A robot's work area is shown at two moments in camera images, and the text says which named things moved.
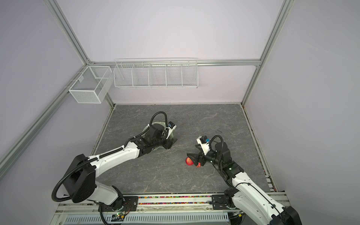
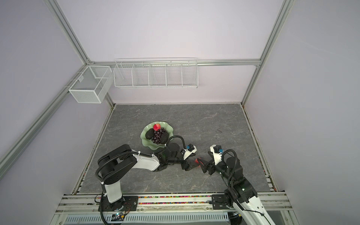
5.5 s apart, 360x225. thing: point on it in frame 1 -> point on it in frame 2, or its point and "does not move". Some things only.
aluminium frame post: x=286 y=6 does not move
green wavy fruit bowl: x=145 y=131 does not move
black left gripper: x=168 y=145 -> x=187 y=167
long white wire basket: x=151 y=73 does not move
